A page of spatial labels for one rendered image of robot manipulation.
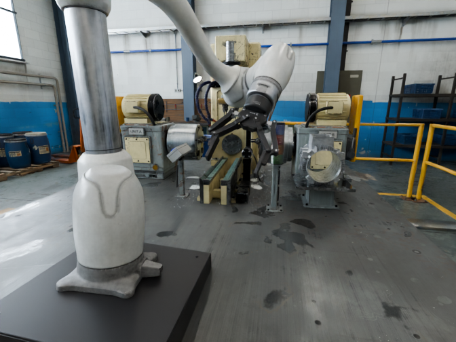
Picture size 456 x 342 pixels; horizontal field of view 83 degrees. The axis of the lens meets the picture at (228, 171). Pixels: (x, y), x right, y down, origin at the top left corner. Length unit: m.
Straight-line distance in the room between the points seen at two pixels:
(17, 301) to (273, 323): 0.56
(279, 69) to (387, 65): 6.54
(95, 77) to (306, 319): 0.81
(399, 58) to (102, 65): 6.93
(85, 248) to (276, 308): 0.48
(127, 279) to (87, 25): 0.64
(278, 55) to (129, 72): 7.23
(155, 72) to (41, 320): 7.16
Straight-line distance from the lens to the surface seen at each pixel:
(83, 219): 0.66
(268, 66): 0.79
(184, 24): 0.76
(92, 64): 0.82
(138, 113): 1.89
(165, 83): 7.46
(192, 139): 1.71
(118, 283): 0.70
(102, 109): 0.81
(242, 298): 0.77
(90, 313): 0.67
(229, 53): 1.78
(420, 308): 0.88
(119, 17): 8.25
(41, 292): 0.77
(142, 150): 1.82
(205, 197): 1.34
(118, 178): 0.64
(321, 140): 1.35
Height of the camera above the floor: 1.30
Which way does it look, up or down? 14 degrees down
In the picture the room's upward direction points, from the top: straight up
